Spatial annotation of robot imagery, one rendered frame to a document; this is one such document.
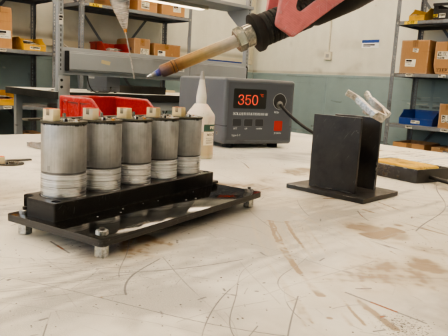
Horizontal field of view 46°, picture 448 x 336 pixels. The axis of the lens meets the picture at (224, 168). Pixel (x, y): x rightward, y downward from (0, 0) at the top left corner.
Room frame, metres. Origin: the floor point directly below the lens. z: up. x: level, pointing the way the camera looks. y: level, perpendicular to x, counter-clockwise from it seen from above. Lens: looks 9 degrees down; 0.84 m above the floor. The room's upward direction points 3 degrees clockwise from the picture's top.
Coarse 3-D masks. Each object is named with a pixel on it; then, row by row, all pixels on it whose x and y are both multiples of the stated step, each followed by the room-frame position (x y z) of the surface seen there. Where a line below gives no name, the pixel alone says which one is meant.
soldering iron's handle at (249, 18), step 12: (300, 0) 0.35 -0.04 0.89; (312, 0) 0.34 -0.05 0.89; (348, 0) 0.35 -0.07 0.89; (360, 0) 0.35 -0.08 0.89; (372, 0) 0.36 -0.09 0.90; (264, 12) 0.34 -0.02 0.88; (276, 12) 0.34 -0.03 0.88; (336, 12) 0.35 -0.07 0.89; (348, 12) 0.36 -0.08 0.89; (252, 24) 0.34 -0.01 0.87; (264, 24) 0.34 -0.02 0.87; (312, 24) 0.35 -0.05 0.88; (264, 36) 0.33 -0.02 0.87; (276, 36) 0.34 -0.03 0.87; (288, 36) 0.35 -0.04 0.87; (264, 48) 0.34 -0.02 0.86
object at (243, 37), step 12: (240, 36) 0.34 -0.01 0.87; (252, 36) 0.34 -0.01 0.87; (204, 48) 0.34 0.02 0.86; (216, 48) 0.34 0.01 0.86; (228, 48) 0.34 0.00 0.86; (240, 48) 0.34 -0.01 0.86; (180, 60) 0.33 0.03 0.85; (192, 60) 0.33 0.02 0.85; (204, 60) 0.34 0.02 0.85; (168, 72) 0.33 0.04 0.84
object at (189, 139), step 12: (180, 120) 0.37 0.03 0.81; (192, 120) 0.37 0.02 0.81; (180, 132) 0.37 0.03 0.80; (192, 132) 0.37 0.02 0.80; (180, 144) 0.37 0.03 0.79; (192, 144) 0.37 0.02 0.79; (180, 156) 0.37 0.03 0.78; (192, 156) 0.37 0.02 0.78; (180, 168) 0.37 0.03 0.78; (192, 168) 0.37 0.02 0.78
